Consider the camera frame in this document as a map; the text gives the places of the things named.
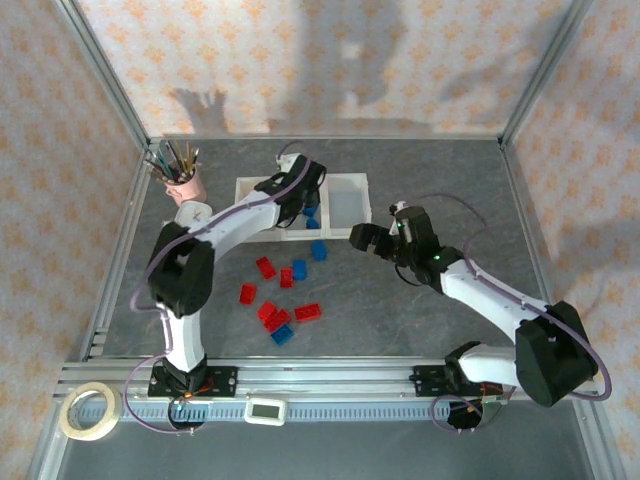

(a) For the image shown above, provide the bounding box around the pink cup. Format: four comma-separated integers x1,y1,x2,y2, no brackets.
164,167,208,207

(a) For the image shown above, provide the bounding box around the aluminium frame post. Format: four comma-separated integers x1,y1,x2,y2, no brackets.
52,0,151,149
498,0,597,149

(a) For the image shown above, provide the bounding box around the long thin pencil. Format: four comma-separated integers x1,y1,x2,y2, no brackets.
144,158,174,180

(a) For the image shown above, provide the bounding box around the grey slotted cable duct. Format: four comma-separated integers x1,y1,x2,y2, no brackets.
64,398,504,422

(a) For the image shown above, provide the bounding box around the wide aluminium mounting rail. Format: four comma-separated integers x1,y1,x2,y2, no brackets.
55,356,600,401

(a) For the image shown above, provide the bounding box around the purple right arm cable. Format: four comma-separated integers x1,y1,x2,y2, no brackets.
399,193,613,434

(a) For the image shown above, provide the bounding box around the white digital timer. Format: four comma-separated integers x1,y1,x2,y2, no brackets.
243,396,289,427

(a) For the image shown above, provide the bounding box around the aluminium frame rail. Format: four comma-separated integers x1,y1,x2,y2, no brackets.
79,144,154,362
24,399,69,480
499,142,574,361
148,133,504,146
572,399,629,480

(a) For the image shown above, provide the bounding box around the small white square clock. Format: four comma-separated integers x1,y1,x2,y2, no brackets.
174,201,214,234

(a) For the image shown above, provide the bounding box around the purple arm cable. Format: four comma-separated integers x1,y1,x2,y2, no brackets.
399,193,613,434
122,141,331,436

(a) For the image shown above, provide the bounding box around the beige masking tape roll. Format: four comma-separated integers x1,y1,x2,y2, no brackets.
58,380,123,442

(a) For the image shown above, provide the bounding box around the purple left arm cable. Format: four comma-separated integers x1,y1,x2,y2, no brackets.
122,141,331,436

